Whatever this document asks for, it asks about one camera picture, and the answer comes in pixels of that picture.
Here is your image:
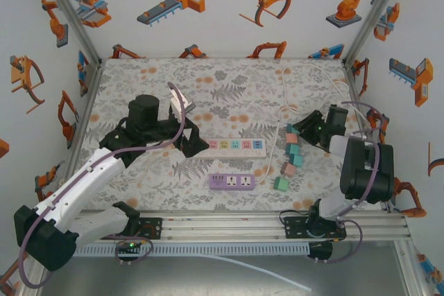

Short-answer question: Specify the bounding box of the white six-socket power strip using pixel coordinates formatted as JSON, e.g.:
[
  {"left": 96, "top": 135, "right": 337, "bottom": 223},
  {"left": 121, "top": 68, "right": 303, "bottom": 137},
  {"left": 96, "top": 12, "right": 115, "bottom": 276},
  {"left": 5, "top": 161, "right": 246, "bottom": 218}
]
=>
[{"left": 203, "top": 137, "right": 268, "bottom": 160}]

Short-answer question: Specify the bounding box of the purple power strip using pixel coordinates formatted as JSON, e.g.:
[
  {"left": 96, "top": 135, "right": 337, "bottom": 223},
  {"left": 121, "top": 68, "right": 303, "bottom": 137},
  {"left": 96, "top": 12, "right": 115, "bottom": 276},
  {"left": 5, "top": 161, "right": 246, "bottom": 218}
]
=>
[{"left": 208, "top": 173, "right": 257, "bottom": 191}]

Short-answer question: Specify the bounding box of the floral patterned table mat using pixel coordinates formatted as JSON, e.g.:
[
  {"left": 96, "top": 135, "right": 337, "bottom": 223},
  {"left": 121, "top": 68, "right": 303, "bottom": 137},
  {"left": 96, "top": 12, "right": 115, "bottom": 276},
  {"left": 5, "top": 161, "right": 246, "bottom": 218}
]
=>
[{"left": 74, "top": 57, "right": 386, "bottom": 212}]

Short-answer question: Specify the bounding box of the small black connector box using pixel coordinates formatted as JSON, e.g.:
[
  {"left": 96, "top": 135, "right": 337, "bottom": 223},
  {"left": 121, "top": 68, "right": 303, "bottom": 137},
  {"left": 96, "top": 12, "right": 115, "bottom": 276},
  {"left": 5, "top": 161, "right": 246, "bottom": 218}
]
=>
[{"left": 307, "top": 241, "right": 334, "bottom": 263}]

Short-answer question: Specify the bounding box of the small circuit board green light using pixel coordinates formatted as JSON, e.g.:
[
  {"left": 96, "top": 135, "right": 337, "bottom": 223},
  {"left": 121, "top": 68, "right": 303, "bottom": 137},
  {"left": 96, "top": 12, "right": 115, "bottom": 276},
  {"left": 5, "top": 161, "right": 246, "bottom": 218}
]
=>
[{"left": 115, "top": 239, "right": 142, "bottom": 259}]

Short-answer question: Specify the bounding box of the thin white tube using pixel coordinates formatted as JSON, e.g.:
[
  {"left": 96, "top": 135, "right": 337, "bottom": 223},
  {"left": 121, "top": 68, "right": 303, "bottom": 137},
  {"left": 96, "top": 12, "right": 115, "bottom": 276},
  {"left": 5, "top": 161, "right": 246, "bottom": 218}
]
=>
[{"left": 203, "top": 253, "right": 313, "bottom": 293}]

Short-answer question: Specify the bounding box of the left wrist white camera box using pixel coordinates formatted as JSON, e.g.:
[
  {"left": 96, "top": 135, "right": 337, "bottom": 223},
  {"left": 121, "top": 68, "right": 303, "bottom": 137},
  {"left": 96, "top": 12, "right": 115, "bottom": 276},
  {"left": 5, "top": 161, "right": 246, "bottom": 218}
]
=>
[{"left": 169, "top": 88, "right": 196, "bottom": 117}]

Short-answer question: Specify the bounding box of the long white power cord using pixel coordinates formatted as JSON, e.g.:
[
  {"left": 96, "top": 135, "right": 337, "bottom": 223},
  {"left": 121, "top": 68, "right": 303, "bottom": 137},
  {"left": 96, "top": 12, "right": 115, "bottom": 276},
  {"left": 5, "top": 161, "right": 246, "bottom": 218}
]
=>
[{"left": 253, "top": 65, "right": 351, "bottom": 186}]

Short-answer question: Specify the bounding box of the aluminium side rail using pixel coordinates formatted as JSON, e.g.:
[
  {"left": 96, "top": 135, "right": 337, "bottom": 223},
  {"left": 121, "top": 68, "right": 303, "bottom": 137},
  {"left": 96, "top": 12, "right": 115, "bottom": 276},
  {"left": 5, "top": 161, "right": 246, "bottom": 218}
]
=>
[
  {"left": 341, "top": 60, "right": 386, "bottom": 175},
  {"left": 65, "top": 62, "right": 105, "bottom": 151}
]

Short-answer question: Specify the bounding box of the aluminium frame rail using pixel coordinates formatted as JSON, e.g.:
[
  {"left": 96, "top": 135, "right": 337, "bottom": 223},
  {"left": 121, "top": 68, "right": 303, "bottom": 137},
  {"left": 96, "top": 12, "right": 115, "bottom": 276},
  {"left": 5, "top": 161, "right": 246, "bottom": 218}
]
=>
[{"left": 33, "top": 211, "right": 412, "bottom": 245}]

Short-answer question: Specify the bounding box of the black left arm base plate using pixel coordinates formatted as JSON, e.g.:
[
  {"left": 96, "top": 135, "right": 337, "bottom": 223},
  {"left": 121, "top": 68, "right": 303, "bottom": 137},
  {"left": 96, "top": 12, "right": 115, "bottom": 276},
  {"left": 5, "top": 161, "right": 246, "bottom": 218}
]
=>
[{"left": 99, "top": 217, "right": 163, "bottom": 241}]

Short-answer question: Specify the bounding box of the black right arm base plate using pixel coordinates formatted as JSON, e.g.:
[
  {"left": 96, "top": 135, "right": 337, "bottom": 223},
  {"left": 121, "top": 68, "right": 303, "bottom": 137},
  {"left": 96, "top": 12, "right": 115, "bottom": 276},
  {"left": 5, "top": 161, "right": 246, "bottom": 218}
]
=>
[{"left": 284, "top": 216, "right": 348, "bottom": 241}]

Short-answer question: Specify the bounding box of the white slotted cable duct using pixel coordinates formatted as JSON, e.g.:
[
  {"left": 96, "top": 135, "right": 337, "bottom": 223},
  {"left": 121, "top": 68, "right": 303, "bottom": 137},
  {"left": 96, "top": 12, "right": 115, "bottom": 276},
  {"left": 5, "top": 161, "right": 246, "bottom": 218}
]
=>
[{"left": 46, "top": 243, "right": 311, "bottom": 258}]

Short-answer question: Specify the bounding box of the aluminium frame post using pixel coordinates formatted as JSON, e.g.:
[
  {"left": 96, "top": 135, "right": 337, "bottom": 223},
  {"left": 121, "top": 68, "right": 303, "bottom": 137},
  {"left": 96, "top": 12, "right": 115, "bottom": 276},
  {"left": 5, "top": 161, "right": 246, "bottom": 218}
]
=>
[
  {"left": 341, "top": 0, "right": 412, "bottom": 67},
  {"left": 34, "top": 0, "right": 105, "bottom": 67}
]

